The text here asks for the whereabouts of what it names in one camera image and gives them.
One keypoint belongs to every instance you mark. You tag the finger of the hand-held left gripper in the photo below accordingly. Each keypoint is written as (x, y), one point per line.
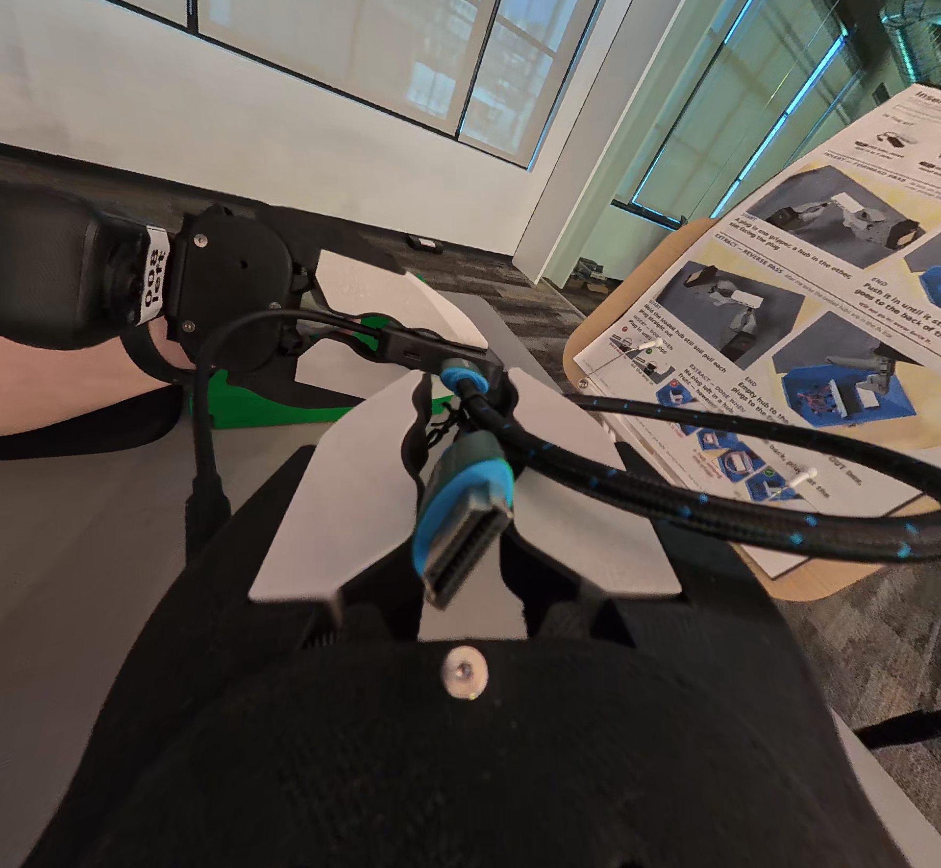
(397, 295)
(353, 376)

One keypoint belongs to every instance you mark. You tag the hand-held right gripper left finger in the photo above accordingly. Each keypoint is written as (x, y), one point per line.
(331, 516)

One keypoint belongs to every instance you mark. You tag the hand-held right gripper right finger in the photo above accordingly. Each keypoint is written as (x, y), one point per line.
(596, 552)

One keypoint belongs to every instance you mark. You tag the black usb hub lead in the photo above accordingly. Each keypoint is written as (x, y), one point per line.
(202, 442)

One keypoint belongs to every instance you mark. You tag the person's left forearm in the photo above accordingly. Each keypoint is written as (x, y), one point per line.
(74, 383)

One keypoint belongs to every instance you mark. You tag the small black floor object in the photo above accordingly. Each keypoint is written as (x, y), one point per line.
(427, 244)

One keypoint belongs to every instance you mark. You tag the instruction sheet on stand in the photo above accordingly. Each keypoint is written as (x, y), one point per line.
(838, 586)

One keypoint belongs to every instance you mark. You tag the printed instruction sheet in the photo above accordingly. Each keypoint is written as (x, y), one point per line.
(794, 295)

